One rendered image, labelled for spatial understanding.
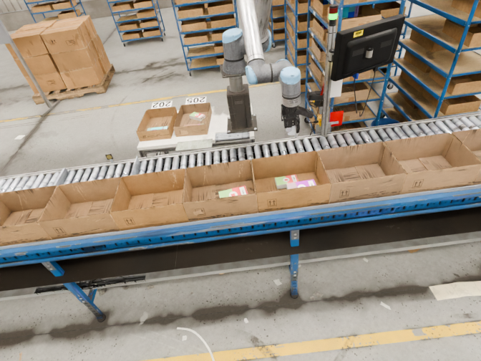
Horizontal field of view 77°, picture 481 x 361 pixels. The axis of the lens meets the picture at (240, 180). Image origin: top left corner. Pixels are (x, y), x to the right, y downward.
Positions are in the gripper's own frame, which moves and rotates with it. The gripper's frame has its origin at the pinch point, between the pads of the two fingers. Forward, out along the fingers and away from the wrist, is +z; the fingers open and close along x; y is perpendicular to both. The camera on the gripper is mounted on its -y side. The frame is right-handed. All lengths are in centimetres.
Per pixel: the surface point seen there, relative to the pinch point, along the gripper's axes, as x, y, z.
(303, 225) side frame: 29, 5, 41
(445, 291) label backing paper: 50, -89, 123
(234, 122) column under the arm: -86, 30, 40
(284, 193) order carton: 24.0, 13.8, 17.6
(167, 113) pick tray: -129, 90, 42
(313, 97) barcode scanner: -62, -29, 17
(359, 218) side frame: 32, -26, 42
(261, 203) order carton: 23.2, 26.4, 22.6
